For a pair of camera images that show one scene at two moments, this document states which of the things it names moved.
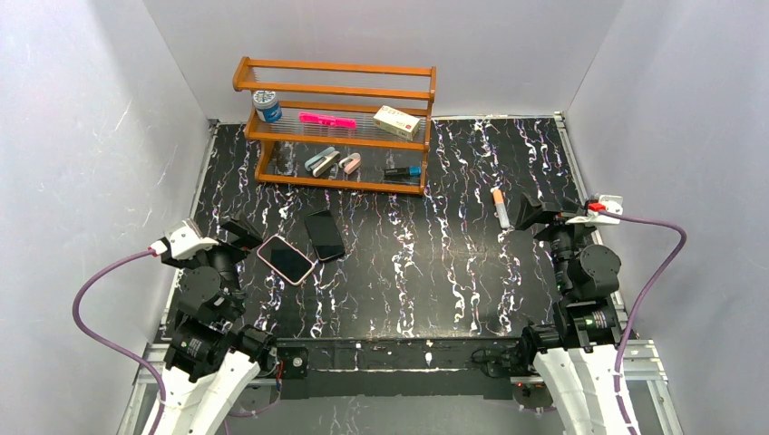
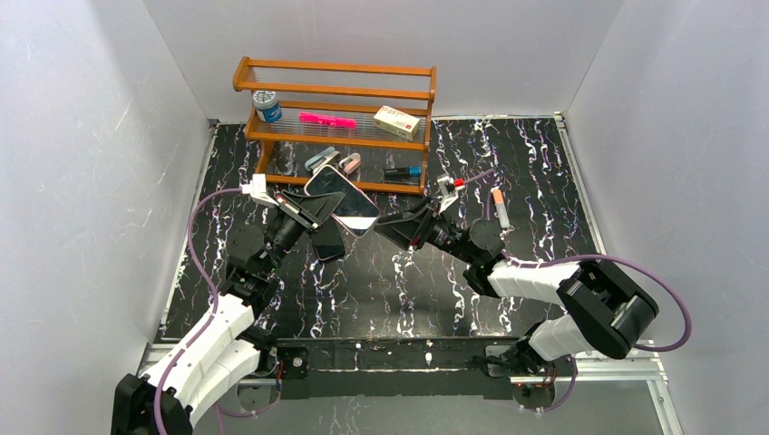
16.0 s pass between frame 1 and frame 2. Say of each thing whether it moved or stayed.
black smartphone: stayed
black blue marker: stayed
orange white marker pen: stayed
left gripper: moved
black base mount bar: stayed
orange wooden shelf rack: stayed
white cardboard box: stayed
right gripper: moved
